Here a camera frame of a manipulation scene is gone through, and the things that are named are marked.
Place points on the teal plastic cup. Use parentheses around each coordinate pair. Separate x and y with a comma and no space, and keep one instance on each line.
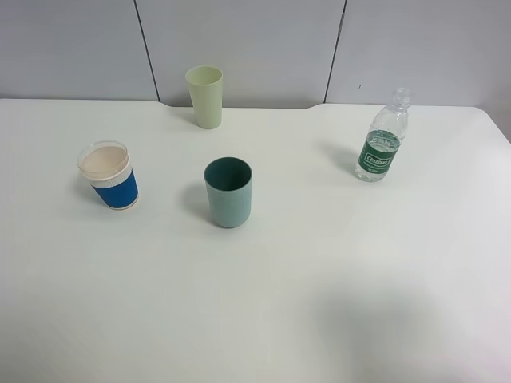
(228,183)

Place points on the clear green label water bottle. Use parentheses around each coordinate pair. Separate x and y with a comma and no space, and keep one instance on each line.
(384,138)

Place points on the pale green tall cup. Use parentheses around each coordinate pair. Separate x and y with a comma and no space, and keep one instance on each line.
(205,86)

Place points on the blue sleeved clear cup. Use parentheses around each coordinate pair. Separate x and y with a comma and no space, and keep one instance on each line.
(106,165)

